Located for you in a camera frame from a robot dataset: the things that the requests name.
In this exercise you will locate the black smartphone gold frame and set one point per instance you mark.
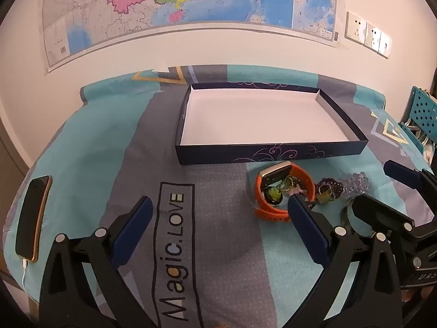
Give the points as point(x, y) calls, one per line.
point(30, 218)

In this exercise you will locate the beige wardrobe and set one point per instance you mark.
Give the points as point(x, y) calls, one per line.
point(8, 167)

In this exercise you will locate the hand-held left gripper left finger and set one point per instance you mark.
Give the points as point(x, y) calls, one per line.
point(136, 225)

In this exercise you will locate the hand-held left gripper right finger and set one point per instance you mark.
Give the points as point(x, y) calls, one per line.
point(307, 225)

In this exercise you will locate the colourful wall map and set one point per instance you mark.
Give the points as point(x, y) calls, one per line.
point(205, 0)

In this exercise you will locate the tortoiseshell bangle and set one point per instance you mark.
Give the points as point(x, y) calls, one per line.
point(346, 216)

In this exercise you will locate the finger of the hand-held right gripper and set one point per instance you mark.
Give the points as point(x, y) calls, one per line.
point(401, 174)
point(375, 210)

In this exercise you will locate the navy shallow cardboard box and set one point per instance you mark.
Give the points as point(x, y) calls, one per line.
point(256, 116)

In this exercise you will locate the blue perforated plastic rack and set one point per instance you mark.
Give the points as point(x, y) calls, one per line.
point(421, 109)

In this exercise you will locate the person's right hand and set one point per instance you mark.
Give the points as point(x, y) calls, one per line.
point(426, 293)

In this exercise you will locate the orange smartwatch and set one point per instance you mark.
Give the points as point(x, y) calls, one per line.
point(269, 215)

